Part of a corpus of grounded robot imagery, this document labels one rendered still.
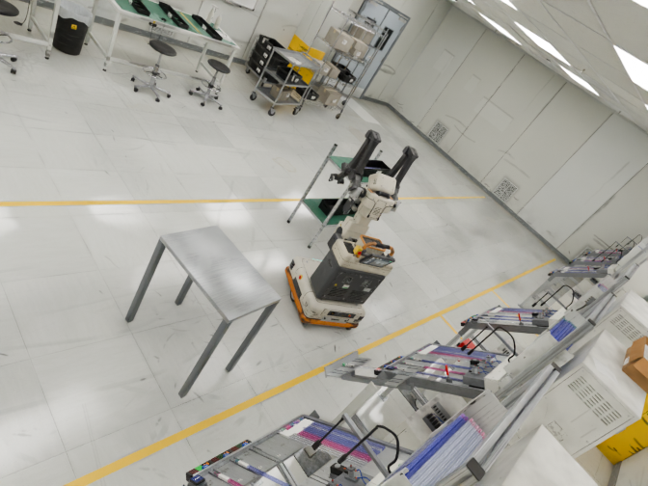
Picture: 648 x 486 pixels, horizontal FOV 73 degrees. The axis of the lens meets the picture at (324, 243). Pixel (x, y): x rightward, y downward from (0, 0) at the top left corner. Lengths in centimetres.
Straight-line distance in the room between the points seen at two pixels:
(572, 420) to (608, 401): 21
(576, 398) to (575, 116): 938
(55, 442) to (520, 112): 1094
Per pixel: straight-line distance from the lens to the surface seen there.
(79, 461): 284
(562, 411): 265
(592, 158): 1135
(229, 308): 258
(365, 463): 207
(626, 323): 396
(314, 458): 332
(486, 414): 178
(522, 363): 259
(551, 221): 1148
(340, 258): 362
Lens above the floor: 256
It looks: 30 degrees down
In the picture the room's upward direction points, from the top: 35 degrees clockwise
